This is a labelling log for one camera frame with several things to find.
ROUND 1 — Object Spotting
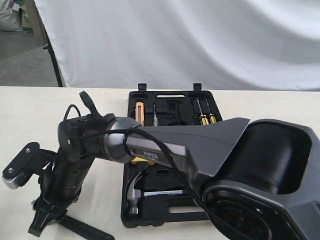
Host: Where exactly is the white woven sack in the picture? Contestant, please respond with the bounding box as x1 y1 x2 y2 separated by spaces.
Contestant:
0 0 22 32

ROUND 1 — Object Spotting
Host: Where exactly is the clear voltage tester screwdriver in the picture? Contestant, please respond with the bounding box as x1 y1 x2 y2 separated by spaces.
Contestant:
153 103 159 127

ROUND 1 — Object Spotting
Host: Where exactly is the black backdrop stand pole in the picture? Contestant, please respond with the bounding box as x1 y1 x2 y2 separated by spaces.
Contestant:
42 30 64 88

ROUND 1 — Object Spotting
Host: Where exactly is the short yellow black screwdriver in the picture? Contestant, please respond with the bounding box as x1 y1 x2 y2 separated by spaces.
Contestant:
205 99 217 124

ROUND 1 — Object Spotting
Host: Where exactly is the yellow measuring tape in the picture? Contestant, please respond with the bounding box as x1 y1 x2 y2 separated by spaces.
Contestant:
131 157 155 166

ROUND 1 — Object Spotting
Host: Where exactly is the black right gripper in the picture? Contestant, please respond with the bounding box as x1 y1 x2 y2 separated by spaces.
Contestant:
28 149 94 232

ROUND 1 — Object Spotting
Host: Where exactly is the black plastic tool case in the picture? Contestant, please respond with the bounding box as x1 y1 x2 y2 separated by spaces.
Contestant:
120 83 223 228

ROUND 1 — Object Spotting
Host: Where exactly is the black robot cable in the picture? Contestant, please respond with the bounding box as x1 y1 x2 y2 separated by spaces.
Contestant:
62 91 241 240

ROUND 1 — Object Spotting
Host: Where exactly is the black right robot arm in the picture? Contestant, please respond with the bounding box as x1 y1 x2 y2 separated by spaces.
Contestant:
29 114 320 240

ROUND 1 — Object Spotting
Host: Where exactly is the steel claw hammer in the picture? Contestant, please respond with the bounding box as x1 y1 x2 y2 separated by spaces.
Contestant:
126 172 184 215

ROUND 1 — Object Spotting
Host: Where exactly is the green printed bag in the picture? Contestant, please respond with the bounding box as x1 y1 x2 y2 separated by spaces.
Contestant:
20 4 33 33

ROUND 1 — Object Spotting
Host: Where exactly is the long yellow black screwdriver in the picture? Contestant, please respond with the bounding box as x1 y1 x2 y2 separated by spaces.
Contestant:
196 98 209 125

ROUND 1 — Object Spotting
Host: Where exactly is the black handled adjustable wrench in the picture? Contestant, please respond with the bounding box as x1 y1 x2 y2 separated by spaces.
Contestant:
31 198 116 240

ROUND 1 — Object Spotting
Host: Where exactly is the orange utility knife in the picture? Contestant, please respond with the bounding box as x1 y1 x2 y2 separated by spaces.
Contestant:
135 102 145 126

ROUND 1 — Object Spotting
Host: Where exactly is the white backdrop cloth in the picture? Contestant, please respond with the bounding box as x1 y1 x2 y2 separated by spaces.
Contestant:
35 0 320 91

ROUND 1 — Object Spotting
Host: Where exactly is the beige corrugated partition panel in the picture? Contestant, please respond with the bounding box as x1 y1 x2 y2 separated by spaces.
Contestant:
25 0 47 46

